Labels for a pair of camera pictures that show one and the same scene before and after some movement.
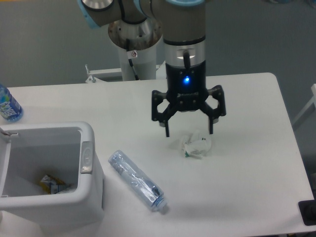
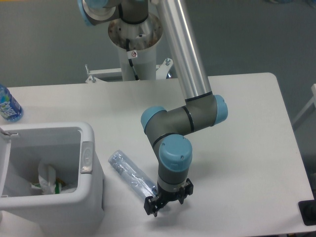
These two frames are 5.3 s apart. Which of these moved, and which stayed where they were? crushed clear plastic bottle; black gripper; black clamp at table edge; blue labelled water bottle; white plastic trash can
Moved: black gripper
Stayed: blue labelled water bottle; crushed clear plastic bottle; black clamp at table edge; white plastic trash can
